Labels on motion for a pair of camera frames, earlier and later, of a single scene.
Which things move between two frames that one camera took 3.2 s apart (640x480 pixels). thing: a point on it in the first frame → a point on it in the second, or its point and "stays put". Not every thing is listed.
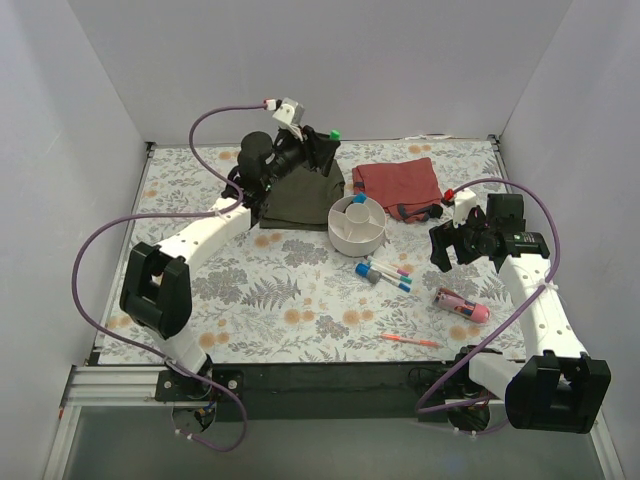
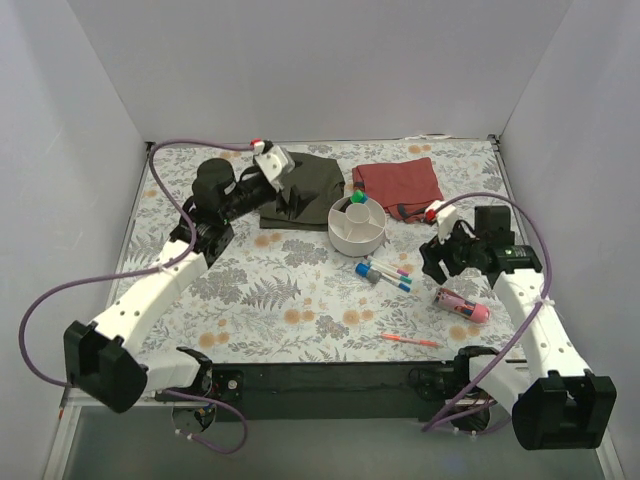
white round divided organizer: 356,228 stays put
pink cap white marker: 389,268 stays put
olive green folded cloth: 304,199 stays put
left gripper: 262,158 → 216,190
